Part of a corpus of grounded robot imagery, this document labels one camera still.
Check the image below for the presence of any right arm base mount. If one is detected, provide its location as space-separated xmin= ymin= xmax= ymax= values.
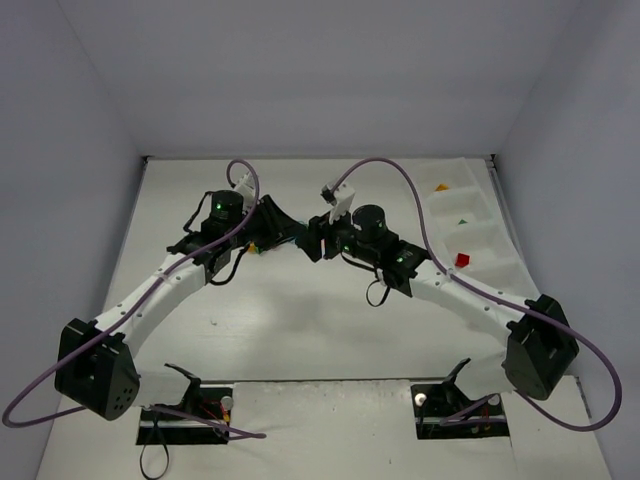
xmin=410 ymin=358 xmax=510 ymax=440

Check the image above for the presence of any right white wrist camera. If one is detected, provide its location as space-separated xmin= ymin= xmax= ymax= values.
xmin=321 ymin=182 xmax=356 ymax=224

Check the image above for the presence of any clear plastic compartment tray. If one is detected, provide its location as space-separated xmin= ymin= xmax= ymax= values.
xmin=411 ymin=157 xmax=539 ymax=298

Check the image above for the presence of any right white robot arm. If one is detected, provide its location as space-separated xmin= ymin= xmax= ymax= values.
xmin=296 ymin=205 xmax=579 ymax=401

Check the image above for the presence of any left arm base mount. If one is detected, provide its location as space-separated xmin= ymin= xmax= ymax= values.
xmin=136 ymin=363 xmax=233 ymax=446

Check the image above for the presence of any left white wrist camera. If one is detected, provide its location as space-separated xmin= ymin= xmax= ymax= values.
xmin=233 ymin=172 xmax=259 ymax=205

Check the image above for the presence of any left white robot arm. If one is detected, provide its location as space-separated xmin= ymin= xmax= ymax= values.
xmin=54 ymin=190 xmax=306 ymax=421

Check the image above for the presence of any small red lego brick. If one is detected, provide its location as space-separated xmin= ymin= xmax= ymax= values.
xmin=455 ymin=252 xmax=471 ymax=268

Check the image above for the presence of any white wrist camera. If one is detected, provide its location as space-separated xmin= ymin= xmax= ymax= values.
xmin=233 ymin=172 xmax=259 ymax=205
xmin=321 ymin=182 xmax=356 ymax=224

